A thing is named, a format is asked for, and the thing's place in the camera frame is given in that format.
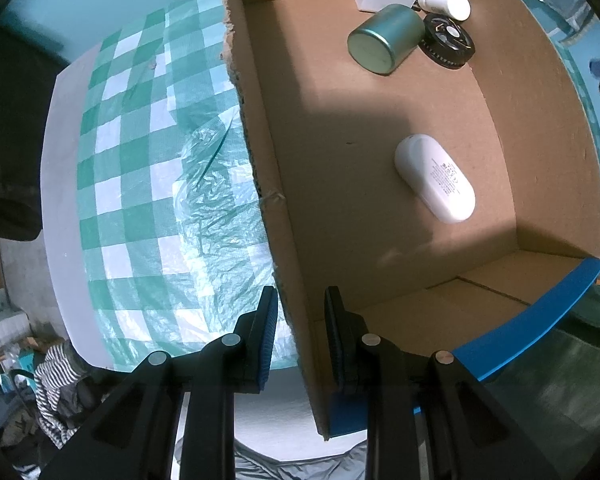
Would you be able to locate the white oval case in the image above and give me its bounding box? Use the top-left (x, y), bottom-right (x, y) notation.
top-left (394, 134), bottom-right (477, 224)

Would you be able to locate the blue-edged cardboard box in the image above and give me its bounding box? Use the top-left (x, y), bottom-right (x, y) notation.
top-left (224, 0), bottom-right (600, 438)

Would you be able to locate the small white bottle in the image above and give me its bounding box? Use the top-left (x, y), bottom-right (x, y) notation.
top-left (417, 0), bottom-right (471, 22)

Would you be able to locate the striped cloth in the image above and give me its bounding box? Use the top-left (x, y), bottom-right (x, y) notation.
top-left (34, 340), bottom-right (109, 448)

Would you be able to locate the green checkered tablecloth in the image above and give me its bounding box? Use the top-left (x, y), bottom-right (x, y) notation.
top-left (76, 0), bottom-right (274, 372)

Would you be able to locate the round black fan disc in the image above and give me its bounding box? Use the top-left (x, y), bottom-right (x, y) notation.
top-left (418, 13), bottom-right (476, 70)

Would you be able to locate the green metallic cylinder can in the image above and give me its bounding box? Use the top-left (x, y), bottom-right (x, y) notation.
top-left (347, 3), bottom-right (425, 75)

